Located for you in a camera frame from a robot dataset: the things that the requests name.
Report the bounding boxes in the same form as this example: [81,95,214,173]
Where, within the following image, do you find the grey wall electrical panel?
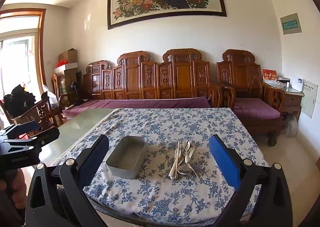
[280,13,302,35]

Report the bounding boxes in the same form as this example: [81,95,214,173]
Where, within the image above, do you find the white distribution board cover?
[300,79,318,119]

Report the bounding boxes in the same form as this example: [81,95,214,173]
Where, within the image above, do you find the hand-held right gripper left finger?
[25,134,110,227]

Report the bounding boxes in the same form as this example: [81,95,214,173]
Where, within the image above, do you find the carved wooden sofa bench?
[82,48,223,117]

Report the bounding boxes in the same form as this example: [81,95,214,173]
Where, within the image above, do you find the carved wooden armchair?
[216,49,285,147]

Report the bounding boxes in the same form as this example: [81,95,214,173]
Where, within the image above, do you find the white flat box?
[54,62,87,75]

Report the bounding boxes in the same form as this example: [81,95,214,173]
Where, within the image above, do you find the wooden door frame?
[0,8,47,87]

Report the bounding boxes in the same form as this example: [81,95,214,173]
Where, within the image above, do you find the black bag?
[4,84,35,119]

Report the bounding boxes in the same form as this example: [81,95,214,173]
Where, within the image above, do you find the wooden fork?
[169,146,182,180]

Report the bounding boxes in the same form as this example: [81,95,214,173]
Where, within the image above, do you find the wooden side table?
[262,80,305,120]

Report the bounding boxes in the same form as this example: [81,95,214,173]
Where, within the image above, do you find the person's left hand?
[6,168,27,209]

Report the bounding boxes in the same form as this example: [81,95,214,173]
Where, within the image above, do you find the blue floral tablecloth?
[51,107,270,226]

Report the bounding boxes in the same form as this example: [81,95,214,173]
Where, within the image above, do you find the brown cardboard box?
[59,48,78,63]

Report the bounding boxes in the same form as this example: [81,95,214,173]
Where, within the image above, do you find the metal spoon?
[176,149,194,175]

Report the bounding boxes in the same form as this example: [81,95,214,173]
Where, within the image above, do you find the cream chopstick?
[186,157,201,180]

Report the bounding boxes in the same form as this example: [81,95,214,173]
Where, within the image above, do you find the cream plastic spoon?
[185,147,196,165]

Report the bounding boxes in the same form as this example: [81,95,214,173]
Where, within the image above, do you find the wooden chair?
[10,91,63,131]

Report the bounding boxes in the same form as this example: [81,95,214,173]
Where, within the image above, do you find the wooden spoon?
[180,140,192,167]

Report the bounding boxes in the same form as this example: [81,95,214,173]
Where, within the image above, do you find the stacked cardboard boxes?
[55,69,83,97]

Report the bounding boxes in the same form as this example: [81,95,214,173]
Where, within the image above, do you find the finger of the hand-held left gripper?
[0,120,40,140]
[4,127,60,154]

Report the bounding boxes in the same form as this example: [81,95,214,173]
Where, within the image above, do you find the grey metal tray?
[105,136,148,179]

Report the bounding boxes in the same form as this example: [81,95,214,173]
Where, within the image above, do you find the red gift box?
[262,68,277,83]

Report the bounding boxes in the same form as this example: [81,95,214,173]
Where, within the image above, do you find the purple sofa seat cushion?
[61,97,212,117]

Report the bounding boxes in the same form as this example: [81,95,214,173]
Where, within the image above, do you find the floor fan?
[281,113,298,137]

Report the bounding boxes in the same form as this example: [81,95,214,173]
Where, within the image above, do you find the purple armchair cushion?
[234,97,282,120]

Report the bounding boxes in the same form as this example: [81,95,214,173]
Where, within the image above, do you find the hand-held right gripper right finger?
[209,134,293,227]

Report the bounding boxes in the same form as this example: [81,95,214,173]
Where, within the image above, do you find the white box device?
[291,78,304,92]

